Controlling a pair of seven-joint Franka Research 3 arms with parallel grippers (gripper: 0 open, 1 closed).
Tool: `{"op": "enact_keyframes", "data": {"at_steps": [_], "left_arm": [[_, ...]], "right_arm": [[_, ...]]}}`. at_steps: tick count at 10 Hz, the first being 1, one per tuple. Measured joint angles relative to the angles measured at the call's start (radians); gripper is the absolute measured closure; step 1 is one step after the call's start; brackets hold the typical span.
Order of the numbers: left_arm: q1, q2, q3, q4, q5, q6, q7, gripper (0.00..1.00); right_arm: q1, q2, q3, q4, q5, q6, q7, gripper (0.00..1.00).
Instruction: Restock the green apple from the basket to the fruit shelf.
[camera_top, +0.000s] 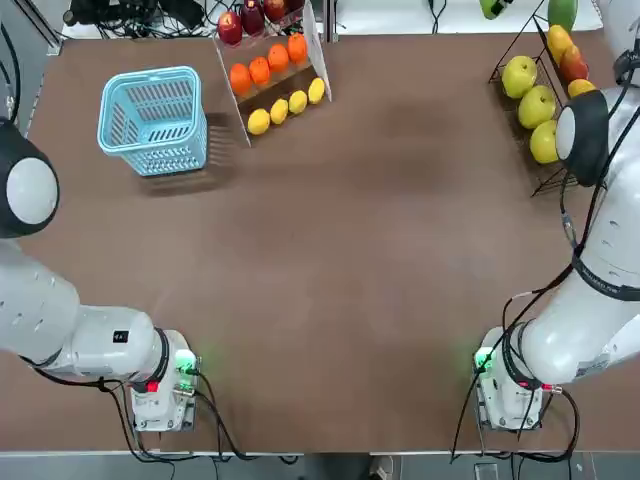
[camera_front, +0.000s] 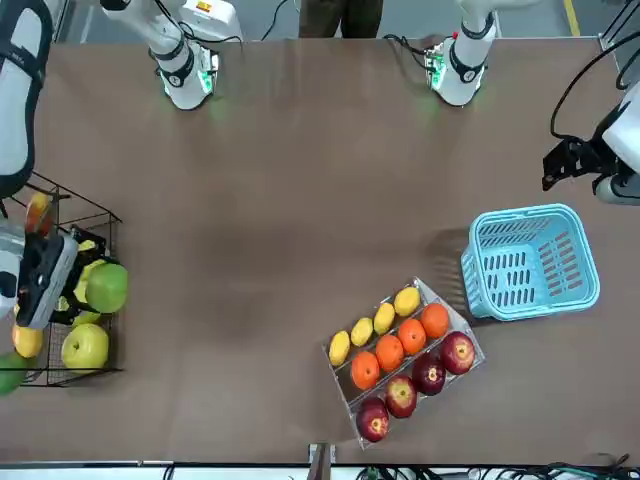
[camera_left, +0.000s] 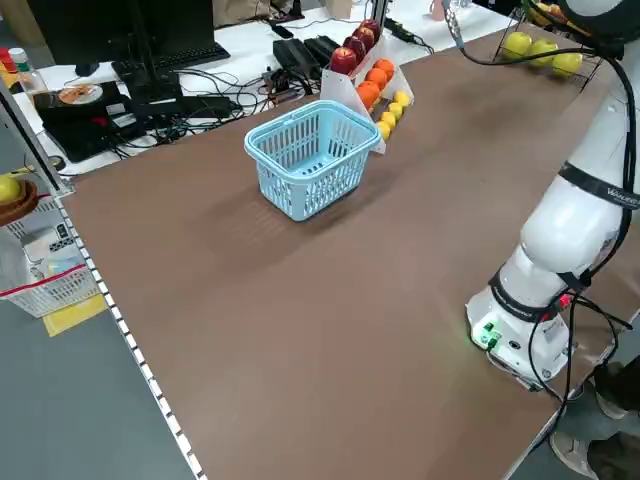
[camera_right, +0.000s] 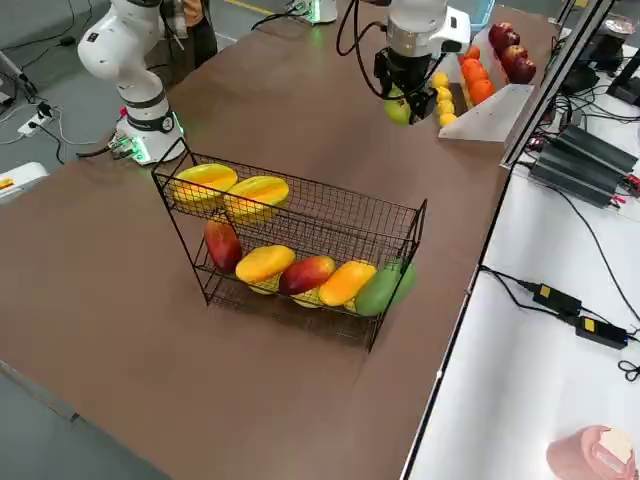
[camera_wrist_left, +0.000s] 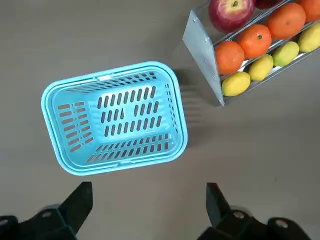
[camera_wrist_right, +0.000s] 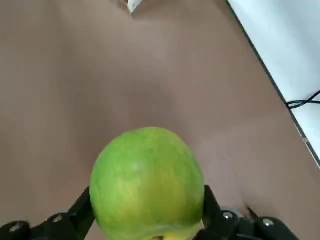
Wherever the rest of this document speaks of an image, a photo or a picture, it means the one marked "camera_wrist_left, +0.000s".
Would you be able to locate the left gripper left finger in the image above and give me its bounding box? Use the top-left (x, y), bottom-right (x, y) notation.
top-left (0, 181), bottom-right (94, 240)

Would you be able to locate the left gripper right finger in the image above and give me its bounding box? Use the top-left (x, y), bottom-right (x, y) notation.
top-left (197, 182), bottom-right (311, 240)

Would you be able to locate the light blue plastic basket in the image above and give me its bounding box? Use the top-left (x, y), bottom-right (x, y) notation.
top-left (40, 60), bottom-right (189, 176)

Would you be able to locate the tiered fruit display stand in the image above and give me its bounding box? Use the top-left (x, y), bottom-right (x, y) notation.
top-left (181, 0), bottom-right (320, 108)

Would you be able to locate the red apple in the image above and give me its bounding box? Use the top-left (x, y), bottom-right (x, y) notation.
top-left (208, 0), bottom-right (256, 34)
top-left (254, 0), bottom-right (286, 10)

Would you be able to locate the lemon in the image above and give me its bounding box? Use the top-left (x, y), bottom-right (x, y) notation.
top-left (297, 21), bottom-right (320, 54)
top-left (221, 71), bottom-right (252, 97)
top-left (271, 41), bottom-right (300, 67)
top-left (248, 54), bottom-right (275, 82)

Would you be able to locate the orange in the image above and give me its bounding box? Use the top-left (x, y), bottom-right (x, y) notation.
top-left (236, 24), bottom-right (273, 60)
top-left (265, 2), bottom-right (307, 40)
top-left (297, 0), bottom-right (320, 23)
top-left (214, 40), bottom-right (246, 76)

